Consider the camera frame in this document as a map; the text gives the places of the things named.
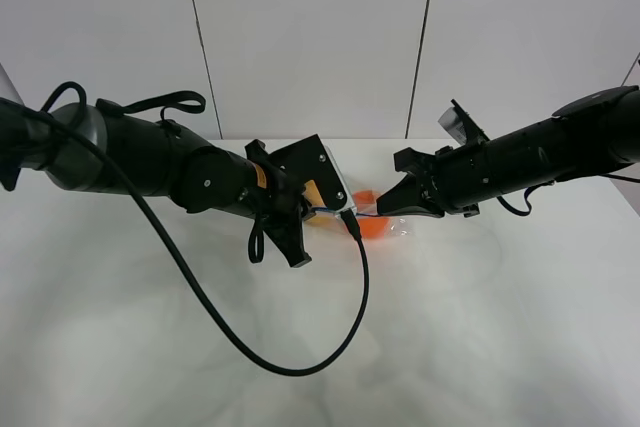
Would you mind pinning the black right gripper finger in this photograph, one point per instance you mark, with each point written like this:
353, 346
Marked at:
409, 160
408, 197

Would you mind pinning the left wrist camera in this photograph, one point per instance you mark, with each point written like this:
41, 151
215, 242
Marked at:
309, 160

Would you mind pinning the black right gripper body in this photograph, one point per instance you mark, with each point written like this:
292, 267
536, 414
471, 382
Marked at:
451, 176

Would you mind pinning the clear zip bag blue zipper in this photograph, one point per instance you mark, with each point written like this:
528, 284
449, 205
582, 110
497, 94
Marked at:
399, 226

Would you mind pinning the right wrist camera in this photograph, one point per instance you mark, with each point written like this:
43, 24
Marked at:
461, 127

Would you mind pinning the yellow toy pear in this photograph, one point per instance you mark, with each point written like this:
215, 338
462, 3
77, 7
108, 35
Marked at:
312, 194

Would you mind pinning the orange toy tangerine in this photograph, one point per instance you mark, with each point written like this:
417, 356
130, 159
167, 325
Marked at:
372, 225

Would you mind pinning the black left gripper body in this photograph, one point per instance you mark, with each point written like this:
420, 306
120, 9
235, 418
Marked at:
277, 197

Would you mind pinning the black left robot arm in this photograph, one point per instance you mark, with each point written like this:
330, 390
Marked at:
97, 151

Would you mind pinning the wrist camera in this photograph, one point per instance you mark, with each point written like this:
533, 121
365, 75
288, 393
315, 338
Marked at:
461, 127
309, 160

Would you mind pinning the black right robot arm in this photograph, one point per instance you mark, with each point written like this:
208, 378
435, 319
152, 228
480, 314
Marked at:
593, 136

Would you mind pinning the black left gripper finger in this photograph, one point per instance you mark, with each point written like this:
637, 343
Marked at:
286, 232

